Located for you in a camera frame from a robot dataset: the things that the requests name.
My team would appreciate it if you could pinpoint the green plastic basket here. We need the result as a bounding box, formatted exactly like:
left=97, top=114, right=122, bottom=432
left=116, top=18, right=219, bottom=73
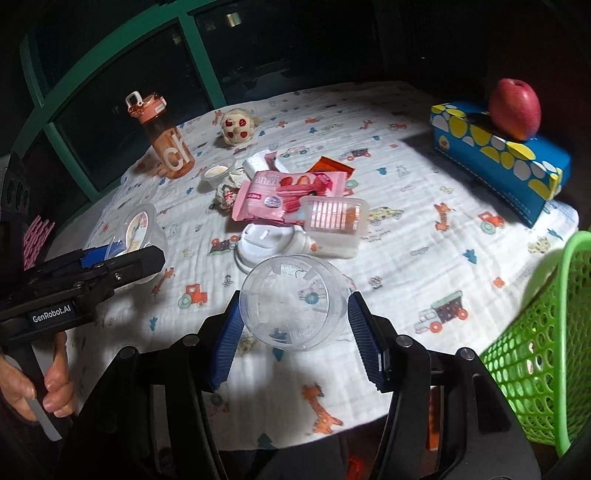
left=478, top=231, right=591, bottom=457

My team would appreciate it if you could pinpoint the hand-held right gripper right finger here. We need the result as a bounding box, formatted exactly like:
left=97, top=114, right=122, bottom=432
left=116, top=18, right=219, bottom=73
left=346, top=291, right=541, bottom=480

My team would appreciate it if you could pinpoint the pink snack packet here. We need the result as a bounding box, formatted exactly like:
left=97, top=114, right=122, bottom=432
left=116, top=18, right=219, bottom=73
left=231, top=171, right=349, bottom=226

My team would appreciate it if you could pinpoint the clear plastic bowl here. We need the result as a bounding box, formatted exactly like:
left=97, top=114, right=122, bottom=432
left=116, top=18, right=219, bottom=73
left=90, top=203, right=169, bottom=288

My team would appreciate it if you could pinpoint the printed white blanket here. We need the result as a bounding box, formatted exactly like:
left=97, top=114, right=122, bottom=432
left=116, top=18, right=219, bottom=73
left=65, top=80, right=580, bottom=450

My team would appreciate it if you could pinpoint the white foam piece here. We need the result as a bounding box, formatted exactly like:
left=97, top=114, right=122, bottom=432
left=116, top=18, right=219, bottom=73
left=242, top=154, right=279, bottom=179

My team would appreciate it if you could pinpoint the blue tissue box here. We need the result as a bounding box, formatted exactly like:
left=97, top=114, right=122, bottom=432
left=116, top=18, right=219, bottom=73
left=429, top=102, right=572, bottom=229

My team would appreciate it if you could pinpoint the clear rectangular plastic container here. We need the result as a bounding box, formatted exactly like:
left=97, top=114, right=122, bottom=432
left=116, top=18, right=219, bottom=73
left=299, top=196, right=369, bottom=259

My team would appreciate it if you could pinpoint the orange chocolate snack wrapper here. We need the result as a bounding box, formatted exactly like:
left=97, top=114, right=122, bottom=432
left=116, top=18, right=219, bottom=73
left=308, top=156, right=355, bottom=179

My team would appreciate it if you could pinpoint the white cup lid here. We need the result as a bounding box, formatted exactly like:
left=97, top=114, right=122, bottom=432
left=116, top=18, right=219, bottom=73
left=233, top=223, right=319, bottom=273

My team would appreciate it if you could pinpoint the crumpled red white wrapper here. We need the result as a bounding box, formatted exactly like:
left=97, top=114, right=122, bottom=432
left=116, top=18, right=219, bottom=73
left=214, top=181, right=242, bottom=214

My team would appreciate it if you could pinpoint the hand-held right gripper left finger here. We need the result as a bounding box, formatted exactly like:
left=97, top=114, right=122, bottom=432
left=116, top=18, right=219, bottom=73
left=60, top=291, right=246, bottom=480

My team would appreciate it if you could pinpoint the green window frame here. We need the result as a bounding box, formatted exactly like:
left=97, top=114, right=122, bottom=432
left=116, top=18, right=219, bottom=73
left=18, top=0, right=384, bottom=195

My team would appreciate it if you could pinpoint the small clear pudding cup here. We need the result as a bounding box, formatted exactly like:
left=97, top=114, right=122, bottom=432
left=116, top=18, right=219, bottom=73
left=199, top=157, right=237, bottom=185

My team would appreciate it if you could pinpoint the orange water bottle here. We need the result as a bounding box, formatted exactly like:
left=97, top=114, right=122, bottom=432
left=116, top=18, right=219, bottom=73
left=126, top=91, right=194, bottom=180

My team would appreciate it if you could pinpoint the small white plush toy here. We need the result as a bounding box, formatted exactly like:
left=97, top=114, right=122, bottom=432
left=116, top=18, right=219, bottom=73
left=218, top=107, right=257, bottom=147

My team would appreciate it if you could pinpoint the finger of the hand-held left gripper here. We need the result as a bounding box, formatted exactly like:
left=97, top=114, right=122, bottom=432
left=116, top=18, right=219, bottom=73
left=92, top=245, right=166, bottom=289
left=79, top=246, right=114, bottom=269

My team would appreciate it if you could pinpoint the person's left hand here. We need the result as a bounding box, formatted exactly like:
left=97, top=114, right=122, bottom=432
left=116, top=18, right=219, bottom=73
left=0, top=331, right=76, bottom=422

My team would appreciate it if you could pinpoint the clear plastic cup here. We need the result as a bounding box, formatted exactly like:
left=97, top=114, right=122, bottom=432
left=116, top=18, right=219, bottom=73
left=239, top=255, right=352, bottom=352

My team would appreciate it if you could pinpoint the pink cloth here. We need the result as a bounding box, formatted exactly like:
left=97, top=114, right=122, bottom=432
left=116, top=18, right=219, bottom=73
left=23, top=216, right=57, bottom=271

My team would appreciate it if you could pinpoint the red apple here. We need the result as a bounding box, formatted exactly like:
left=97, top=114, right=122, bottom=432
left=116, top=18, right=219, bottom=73
left=488, top=78, right=542, bottom=141

